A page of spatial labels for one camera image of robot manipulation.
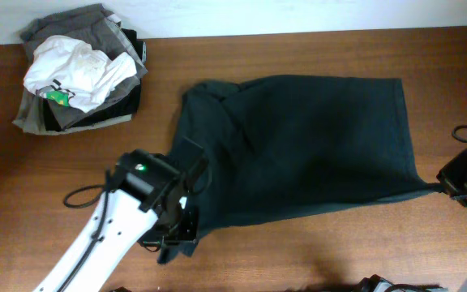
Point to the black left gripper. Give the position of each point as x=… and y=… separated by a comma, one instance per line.
x=189, y=226

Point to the dark green t-shirt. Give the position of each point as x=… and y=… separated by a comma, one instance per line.
x=289, y=146

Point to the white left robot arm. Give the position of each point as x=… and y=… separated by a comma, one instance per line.
x=143, y=201

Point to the light grey folded garment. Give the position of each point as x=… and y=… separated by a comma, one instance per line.
x=30, y=119

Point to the white printed t-shirt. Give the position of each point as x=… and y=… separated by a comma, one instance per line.
x=71, y=73

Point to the dark grey folded garment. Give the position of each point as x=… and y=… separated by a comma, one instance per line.
x=100, y=28

